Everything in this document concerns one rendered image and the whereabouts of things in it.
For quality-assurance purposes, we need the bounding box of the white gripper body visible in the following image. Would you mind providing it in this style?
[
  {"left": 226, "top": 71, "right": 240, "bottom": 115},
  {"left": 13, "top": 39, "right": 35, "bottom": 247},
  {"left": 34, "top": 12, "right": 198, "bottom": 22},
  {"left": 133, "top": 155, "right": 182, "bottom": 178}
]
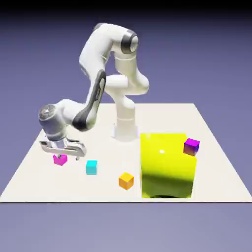
[{"left": 39, "top": 138, "right": 88, "bottom": 158}]

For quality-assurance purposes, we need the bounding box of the small magenta cube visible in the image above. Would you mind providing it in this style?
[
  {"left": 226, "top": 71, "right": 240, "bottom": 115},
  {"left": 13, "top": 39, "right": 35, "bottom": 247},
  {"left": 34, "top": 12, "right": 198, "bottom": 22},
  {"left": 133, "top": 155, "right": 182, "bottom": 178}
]
[{"left": 53, "top": 154, "right": 68, "bottom": 166}]

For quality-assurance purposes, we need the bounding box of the small cyan cube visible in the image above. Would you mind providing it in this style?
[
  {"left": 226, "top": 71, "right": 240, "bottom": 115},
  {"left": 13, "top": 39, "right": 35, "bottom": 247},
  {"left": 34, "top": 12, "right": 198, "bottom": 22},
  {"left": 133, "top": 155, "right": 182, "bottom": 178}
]
[{"left": 86, "top": 159, "right": 98, "bottom": 175}]

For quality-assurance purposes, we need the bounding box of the small orange cube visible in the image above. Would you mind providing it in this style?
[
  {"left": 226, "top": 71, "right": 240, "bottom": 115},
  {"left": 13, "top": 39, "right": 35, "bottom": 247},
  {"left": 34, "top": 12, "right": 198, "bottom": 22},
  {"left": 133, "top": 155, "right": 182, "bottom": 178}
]
[{"left": 118, "top": 172, "right": 135, "bottom": 191}]

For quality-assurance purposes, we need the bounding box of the small purple cube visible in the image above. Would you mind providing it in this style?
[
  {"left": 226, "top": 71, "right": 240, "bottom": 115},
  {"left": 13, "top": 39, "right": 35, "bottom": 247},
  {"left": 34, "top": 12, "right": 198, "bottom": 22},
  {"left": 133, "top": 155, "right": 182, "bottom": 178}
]
[{"left": 183, "top": 138, "right": 200, "bottom": 157}]

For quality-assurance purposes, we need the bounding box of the large yellow box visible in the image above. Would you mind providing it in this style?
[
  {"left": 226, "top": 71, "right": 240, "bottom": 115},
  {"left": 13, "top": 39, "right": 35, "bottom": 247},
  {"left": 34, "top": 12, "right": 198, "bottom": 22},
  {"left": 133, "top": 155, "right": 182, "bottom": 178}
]
[{"left": 140, "top": 132, "right": 197, "bottom": 199}]

